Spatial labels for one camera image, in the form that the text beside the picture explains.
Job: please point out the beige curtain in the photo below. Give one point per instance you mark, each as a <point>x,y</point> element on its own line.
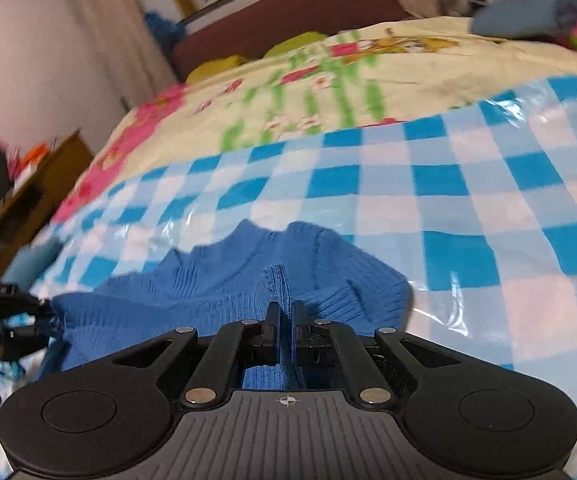
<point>113,35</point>

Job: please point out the blue plastic bag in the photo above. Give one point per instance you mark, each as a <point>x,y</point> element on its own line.
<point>163,30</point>

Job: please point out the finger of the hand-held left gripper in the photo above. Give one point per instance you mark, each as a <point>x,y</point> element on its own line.
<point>23,336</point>
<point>26,301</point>

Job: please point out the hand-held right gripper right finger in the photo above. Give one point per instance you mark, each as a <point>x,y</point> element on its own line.
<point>299,331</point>

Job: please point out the light blue pillow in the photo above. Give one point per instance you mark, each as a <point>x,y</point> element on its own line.
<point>31,262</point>

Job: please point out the wooden bedside table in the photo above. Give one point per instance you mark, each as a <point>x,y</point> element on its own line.
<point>23,205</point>

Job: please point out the dark red headboard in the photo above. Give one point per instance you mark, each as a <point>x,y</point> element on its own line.
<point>288,15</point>

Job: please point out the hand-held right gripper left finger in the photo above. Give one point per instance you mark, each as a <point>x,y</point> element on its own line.
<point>272,331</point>

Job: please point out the grey-blue cloth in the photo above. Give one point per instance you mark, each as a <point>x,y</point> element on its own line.
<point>533,10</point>

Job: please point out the yellow-green pillow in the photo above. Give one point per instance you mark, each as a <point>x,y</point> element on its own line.
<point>296,44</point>
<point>216,67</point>

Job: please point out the floral printed bedsheet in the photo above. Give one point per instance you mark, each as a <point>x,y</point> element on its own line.
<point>368,75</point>

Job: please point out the orange item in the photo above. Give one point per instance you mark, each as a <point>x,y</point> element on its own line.
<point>33,155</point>

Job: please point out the blue knitted sweater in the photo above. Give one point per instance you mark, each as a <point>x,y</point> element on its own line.
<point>208,285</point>

